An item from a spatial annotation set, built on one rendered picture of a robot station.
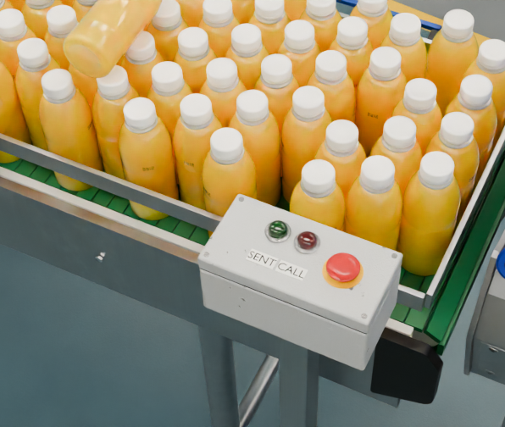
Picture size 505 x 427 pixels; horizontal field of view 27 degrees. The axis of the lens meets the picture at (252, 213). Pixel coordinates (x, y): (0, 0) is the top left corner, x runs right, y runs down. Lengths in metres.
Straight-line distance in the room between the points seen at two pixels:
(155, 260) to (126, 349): 0.96
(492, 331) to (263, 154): 0.37
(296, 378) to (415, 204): 0.26
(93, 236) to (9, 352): 0.98
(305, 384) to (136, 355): 1.07
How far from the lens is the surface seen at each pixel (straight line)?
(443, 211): 1.28
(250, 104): 1.31
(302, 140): 1.33
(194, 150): 1.33
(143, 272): 1.49
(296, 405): 1.40
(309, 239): 1.15
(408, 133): 1.28
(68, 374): 2.37
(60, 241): 1.55
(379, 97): 1.38
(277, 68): 1.35
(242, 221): 1.18
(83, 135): 1.41
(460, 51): 1.44
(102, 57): 1.32
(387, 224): 1.28
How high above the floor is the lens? 2.04
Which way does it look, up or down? 52 degrees down
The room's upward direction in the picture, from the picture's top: 3 degrees counter-clockwise
